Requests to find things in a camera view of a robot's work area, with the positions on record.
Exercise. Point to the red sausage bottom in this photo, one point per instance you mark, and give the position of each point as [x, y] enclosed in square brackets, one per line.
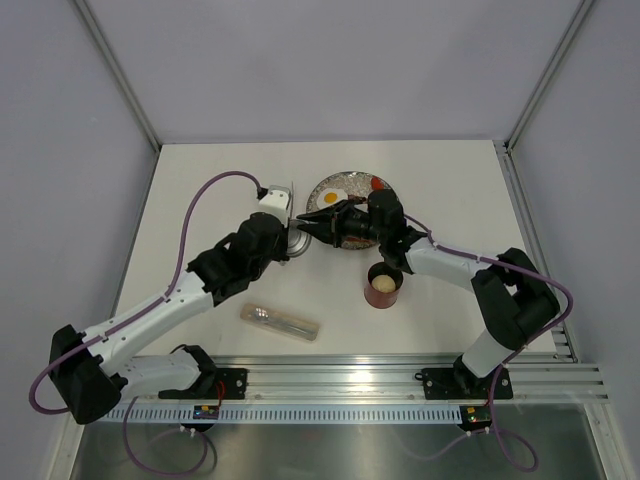
[360, 243]

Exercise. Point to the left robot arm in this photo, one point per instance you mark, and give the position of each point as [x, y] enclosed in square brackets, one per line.
[95, 369]

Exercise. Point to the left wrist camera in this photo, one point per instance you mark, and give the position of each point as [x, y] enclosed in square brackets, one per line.
[275, 203]

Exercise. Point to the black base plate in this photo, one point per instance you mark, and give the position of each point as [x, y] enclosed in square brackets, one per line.
[448, 383]
[227, 383]

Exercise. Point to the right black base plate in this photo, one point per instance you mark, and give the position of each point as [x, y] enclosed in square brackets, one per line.
[448, 383]

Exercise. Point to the white slotted cable duct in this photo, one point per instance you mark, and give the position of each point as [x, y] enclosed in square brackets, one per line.
[201, 414]

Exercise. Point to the metal spoon in case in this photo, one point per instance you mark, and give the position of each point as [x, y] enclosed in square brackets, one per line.
[262, 316]

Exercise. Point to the speckled ceramic plate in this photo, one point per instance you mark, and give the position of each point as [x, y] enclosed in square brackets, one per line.
[356, 184]

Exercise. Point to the red tin can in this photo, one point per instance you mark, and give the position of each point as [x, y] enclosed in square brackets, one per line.
[379, 300]

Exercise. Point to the aluminium mounting rail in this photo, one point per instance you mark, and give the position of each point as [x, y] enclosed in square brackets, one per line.
[390, 379]

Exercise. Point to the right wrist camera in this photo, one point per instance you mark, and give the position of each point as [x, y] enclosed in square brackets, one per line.
[386, 214]

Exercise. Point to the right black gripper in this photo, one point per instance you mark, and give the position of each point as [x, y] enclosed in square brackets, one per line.
[334, 218]

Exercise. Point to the left aluminium frame post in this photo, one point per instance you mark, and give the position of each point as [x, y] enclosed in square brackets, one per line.
[90, 22]

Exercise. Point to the silver tin lid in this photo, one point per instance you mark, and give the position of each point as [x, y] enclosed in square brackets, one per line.
[298, 241]

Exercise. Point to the aluminium frame post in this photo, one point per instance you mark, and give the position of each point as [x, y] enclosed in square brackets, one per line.
[550, 71]
[90, 22]

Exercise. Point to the toy fried egg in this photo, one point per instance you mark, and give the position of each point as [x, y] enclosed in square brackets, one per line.
[330, 196]

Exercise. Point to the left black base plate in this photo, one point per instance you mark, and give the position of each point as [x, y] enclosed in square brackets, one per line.
[227, 383]

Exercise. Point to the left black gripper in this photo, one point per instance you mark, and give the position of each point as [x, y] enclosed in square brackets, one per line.
[281, 256]

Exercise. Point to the beige steamed bun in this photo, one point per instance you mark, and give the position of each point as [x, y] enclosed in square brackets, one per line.
[384, 284]

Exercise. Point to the right aluminium frame post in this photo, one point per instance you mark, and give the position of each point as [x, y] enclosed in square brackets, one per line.
[550, 71]

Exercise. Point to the red sausage top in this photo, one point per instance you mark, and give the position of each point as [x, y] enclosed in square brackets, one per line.
[377, 184]

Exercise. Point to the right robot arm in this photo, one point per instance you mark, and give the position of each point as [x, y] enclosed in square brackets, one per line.
[516, 302]

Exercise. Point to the red sausage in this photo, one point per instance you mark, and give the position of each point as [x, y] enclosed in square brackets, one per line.
[377, 184]
[360, 243]

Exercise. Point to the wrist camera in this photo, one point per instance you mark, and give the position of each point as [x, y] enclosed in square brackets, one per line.
[386, 214]
[275, 203]

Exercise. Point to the metal serving tongs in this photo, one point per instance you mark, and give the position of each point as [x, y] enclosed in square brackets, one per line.
[291, 203]

